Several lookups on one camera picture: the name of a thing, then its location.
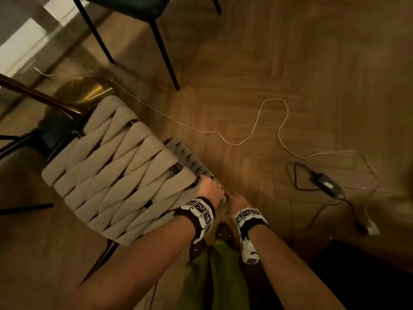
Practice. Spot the person's left forearm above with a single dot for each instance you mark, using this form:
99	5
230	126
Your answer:
135	267

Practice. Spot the person's green trousers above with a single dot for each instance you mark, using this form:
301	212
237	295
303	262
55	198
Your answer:
226	280

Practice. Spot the person's left dark shoe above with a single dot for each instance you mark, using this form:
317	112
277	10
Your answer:
196	250

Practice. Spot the black marker wristband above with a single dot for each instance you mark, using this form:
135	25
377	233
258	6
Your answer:
250	217
196	211

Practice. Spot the person's right forearm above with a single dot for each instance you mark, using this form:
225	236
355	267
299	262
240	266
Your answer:
290	274

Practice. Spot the white plug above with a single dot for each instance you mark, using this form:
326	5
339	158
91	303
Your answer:
372	228

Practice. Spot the person's dark shoe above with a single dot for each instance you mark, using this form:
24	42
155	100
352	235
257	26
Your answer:
224	234
196	250

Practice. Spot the person's left hand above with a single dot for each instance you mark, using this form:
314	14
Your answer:
209	188

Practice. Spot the person's right hand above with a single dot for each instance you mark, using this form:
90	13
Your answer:
237	203

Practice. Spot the woven beige chair green seat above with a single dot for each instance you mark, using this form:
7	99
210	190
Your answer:
122	177
135	6

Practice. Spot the person's right dark shoe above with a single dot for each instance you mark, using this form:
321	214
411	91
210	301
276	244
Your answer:
224	234

